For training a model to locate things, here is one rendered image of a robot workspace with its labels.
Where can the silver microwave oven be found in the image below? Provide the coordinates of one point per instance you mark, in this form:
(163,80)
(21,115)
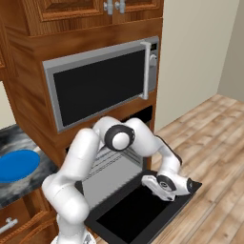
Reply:
(95,85)

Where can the wooden drawer front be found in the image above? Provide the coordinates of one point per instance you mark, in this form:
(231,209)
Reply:
(28,209)

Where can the wooden base cupboard door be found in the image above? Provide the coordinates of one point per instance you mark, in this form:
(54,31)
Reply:
(44,233)

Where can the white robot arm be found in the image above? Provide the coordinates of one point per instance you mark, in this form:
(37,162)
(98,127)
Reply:
(77,165)

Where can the metal oven rack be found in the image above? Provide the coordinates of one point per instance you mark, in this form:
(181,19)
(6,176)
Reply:
(114,162)

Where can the tall wooden oven cabinet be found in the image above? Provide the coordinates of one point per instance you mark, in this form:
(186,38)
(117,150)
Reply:
(28,95)

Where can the black oven door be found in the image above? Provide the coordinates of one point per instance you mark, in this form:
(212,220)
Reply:
(136,216)

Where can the black built-in oven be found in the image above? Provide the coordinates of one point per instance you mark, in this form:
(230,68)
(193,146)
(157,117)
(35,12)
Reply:
(127,165)

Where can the silver microwave knob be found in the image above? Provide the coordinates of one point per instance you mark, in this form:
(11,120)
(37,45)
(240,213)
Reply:
(153,60)

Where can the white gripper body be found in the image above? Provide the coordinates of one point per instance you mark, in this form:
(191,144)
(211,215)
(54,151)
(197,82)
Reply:
(152,183)

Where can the blue plate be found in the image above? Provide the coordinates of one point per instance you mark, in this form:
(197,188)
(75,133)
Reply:
(17,165)

